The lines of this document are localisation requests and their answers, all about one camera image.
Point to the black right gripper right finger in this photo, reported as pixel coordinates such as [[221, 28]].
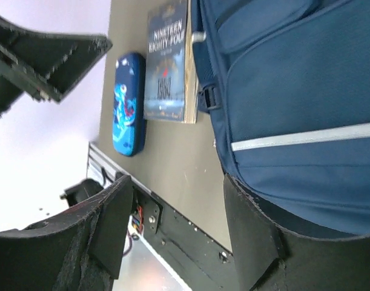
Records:
[[276, 250]]

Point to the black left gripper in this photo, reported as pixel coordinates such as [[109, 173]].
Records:
[[47, 66]]

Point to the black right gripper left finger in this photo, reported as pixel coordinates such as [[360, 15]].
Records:
[[80, 248]]

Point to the navy blue student backpack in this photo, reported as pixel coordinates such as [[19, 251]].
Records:
[[287, 87]]

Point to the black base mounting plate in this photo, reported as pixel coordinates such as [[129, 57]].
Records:
[[197, 258]]

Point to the blue dinosaur pencil case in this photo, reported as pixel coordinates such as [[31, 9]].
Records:
[[129, 126]]

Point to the Nineteen Eighty-Four dark book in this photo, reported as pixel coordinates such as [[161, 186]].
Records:
[[171, 83]]

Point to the aluminium frame rail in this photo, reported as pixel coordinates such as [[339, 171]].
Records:
[[103, 169]]

